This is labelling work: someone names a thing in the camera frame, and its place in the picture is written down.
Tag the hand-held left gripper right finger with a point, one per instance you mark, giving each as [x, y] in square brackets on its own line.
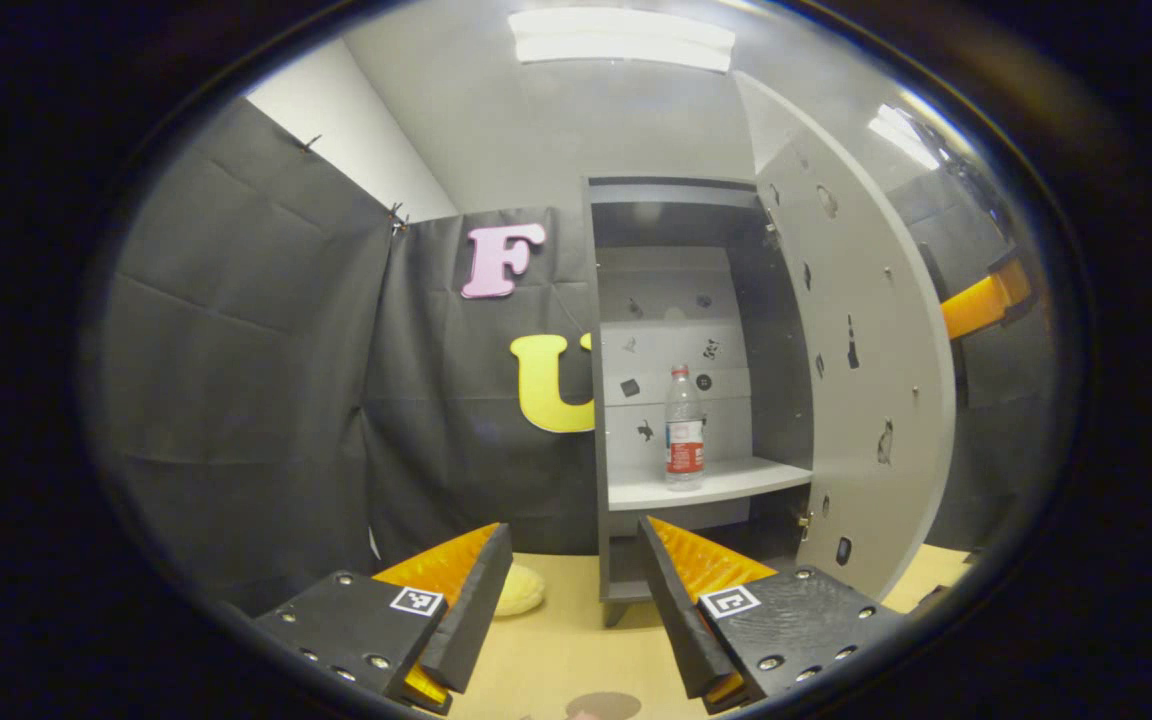
[681, 630]

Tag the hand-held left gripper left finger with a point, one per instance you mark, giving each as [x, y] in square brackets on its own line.
[476, 620]

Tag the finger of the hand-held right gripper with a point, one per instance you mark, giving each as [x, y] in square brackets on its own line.
[976, 305]

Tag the brown round coaster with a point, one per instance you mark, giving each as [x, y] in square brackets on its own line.
[606, 705]

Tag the light grey cabinet door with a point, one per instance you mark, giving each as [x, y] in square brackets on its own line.
[876, 350]

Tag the clear plastic bottle red label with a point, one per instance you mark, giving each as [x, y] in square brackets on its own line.
[684, 450]

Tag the grey cabinet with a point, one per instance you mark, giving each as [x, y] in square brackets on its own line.
[776, 350]

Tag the white cabinet shelf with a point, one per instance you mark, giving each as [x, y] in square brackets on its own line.
[736, 480]

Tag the pale yellow round sponge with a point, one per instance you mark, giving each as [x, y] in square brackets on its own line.
[521, 592]

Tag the ceiling light panel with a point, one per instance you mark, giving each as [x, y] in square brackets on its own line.
[621, 38]
[896, 130]

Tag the black backdrop cloth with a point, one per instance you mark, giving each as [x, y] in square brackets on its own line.
[236, 400]

